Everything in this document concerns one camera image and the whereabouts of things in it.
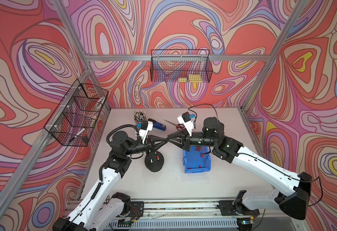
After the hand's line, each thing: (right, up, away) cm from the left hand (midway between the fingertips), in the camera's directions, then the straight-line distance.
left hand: (167, 144), depth 61 cm
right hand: (+1, +1, 0) cm, 1 cm away
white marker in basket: (-47, +2, +10) cm, 48 cm away
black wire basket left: (-50, +9, +12) cm, 52 cm away
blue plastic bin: (+19, -15, +29) cm, 38 cm away
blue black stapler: (-8, +7, +44) cm, 45 cm away
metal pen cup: (-19, +14, +29) cm, 37 cm away
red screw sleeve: (-6, -10, +18) cm, 21 cm away
